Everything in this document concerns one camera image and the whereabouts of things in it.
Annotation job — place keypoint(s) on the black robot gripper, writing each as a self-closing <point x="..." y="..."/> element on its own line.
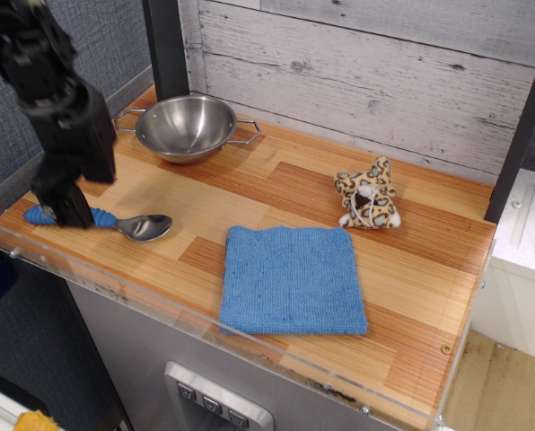
<point x="77" y="138"/>

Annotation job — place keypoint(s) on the blue handled metal spoon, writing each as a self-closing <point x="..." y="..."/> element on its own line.
<point x="141" y="228"/>

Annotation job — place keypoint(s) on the leopard print plush toy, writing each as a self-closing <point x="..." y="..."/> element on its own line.
<point x="367" y="197"/>

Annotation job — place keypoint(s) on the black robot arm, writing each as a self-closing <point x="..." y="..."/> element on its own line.
<point x="36" y="57"/>

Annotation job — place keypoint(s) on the blue folded cloth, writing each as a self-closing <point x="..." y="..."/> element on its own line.
<point x="291" y="281"/>

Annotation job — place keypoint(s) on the clear acrylic table guard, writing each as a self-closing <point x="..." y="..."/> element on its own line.
<point x="159" y="302"/>

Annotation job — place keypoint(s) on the stainless steel bowl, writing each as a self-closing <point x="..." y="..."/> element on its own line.
<point x="187" y="129"/>

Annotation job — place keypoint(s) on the yellow object bottom left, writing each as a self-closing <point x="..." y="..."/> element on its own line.
<point x="35" y="421"/>

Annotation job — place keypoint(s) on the silver cabinet control panel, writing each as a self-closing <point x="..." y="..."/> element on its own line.
<point x="200" y="404"/>

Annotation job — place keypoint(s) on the white side cabinet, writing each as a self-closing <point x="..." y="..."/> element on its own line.
<point x="504" y="308"/>

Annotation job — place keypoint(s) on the black vertical post right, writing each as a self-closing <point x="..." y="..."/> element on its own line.
<point x="513" y="160"/>

